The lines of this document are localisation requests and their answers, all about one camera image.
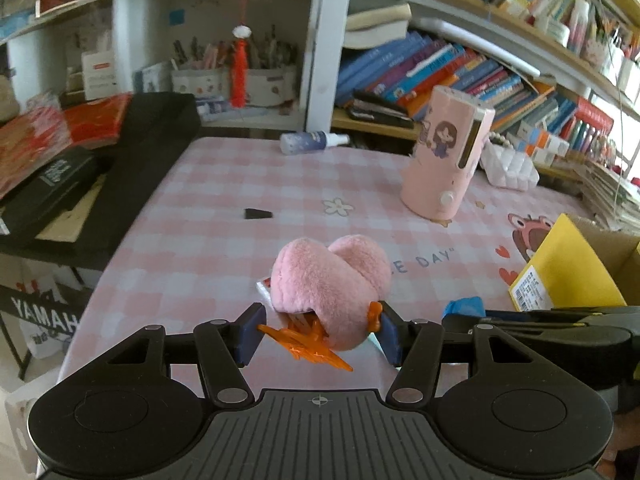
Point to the white orange small boxes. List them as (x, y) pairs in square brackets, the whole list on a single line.
[(540, 145)]

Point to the red patterned bag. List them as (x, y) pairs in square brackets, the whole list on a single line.
[(31, 140)]

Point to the white red staples box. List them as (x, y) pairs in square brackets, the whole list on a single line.
[(264, 288)]

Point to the white bookshelf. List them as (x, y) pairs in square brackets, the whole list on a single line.
[(140, 38)]

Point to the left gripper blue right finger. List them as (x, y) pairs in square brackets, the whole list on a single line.
[(414, 348)]

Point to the pink cylindrical dispenser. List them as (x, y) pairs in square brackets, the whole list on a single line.
[(446, 154)]

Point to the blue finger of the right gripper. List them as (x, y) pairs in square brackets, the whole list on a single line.
[(471, 306)]

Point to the black long box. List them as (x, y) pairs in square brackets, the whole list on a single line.
[(30, 207)]

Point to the yellow cardboard box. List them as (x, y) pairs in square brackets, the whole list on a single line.
[(579, 265)]

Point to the white pen holder cup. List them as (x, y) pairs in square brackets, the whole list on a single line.
[(271, 88)]

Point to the small black wedge piece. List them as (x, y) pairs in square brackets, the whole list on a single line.
[(255, 214)]

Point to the blue white spray bottle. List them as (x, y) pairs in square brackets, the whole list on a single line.
[(294, 143)]

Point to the stack of newspapers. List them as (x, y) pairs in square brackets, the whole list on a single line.
[(613, 201)]

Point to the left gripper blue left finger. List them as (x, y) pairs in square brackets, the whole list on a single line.
[(224, 348)]

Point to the row of leaning books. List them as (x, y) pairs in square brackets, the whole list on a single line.
[(387, 90)]

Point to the red hanging tassel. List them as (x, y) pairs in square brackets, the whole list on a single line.
[(241, 33)]

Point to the pink plush heart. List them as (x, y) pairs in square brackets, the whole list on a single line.
[(336, 283)]

